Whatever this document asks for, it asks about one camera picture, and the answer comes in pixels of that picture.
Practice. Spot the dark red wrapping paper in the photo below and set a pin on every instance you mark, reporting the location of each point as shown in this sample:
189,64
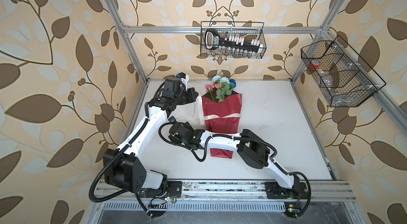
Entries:
230,105

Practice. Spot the light blue fake rose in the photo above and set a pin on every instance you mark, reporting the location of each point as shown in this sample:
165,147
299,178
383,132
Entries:
225,91

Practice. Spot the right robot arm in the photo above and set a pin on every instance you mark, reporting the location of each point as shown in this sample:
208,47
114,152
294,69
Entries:
255,152

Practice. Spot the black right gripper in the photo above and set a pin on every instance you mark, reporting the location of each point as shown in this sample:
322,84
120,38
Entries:
188,126

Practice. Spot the wire basket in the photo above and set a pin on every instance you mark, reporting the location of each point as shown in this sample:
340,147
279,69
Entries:
232,25
358,79

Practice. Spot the magenta fake rose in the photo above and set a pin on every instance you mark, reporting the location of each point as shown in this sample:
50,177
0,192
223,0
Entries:
209,89

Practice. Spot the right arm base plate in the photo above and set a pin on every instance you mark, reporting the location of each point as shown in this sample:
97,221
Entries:
300,191

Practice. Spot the cream ribbon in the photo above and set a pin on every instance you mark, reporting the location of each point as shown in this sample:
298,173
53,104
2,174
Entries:
197,114

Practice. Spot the right wire basket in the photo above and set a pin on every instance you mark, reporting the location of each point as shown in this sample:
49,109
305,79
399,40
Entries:
358,79

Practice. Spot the plastic bottle red cap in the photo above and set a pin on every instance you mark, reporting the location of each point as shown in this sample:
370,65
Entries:
326,76

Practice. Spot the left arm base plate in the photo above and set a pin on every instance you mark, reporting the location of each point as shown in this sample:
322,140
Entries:
171,189

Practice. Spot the back wire basket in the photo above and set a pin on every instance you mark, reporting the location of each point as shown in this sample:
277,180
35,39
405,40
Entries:
232,25

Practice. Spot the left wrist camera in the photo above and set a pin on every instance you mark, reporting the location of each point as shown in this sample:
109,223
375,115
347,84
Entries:
176,84

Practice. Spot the black tool in basket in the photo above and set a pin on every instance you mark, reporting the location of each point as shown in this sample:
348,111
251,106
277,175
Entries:
233,40

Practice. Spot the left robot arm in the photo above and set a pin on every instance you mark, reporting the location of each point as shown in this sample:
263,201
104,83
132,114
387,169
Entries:
123,166

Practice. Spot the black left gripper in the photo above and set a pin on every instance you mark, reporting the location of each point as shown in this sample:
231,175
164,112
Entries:
191,96

